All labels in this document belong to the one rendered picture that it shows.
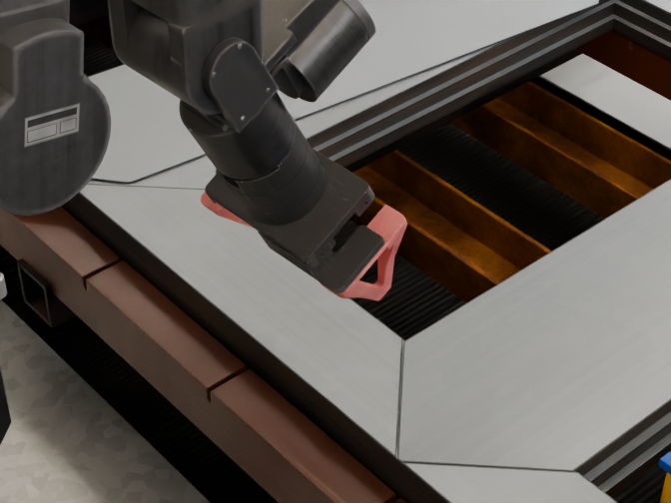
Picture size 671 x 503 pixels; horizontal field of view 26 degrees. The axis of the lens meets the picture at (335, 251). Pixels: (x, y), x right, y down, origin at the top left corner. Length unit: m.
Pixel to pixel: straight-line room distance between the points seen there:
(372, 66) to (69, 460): 0.49
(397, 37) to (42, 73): 0.86
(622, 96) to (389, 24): 1.54
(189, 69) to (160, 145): 0.58
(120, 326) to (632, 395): 0.44
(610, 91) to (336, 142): 1.70
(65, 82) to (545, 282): 0.60
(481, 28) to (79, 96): 0.87
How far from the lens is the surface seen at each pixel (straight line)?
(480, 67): 1.51
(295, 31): 0.86
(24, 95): 0.70
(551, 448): 1.09
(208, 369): 1.18
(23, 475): 1.33
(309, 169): 0.91
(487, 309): 1.19
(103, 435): 1.35
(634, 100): 3.03
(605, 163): 1.67
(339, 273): 0.92
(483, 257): 1.52
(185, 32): 0.78
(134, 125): 1.40
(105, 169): 1.35
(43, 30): 0.70
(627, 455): 1.12
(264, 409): 1.15
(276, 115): 0.87
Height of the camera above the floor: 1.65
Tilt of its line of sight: 40 degrees down
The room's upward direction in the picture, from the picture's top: straight up
